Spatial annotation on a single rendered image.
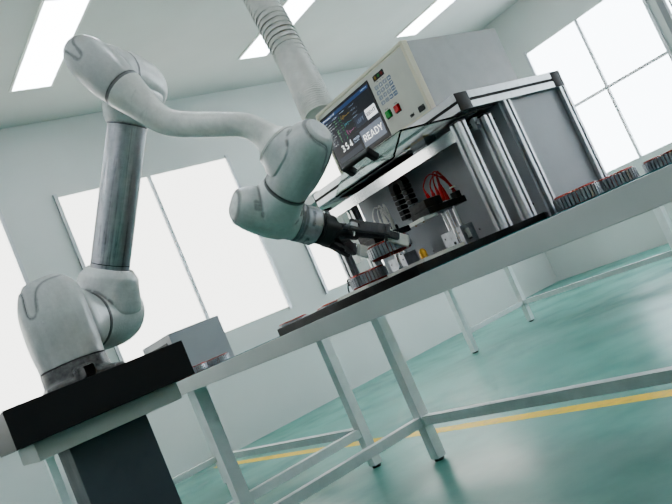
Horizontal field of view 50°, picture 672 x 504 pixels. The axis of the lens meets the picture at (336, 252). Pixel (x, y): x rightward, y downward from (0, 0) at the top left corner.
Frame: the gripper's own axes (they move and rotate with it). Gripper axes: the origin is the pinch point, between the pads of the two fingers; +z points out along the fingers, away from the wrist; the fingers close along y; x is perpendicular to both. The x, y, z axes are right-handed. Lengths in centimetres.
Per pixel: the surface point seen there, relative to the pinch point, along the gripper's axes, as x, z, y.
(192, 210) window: 216, 110, -472
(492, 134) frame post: 27.5, 16.9, 20.4
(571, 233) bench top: -19, -7, 62
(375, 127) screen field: 40.0, 2.9, -10.6
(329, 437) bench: -19, 100, -190
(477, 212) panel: 17.6, 30.1, -0.2
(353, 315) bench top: -18.4, -8.0, -2.2
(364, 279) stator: -0.9, 7.4, -21.1
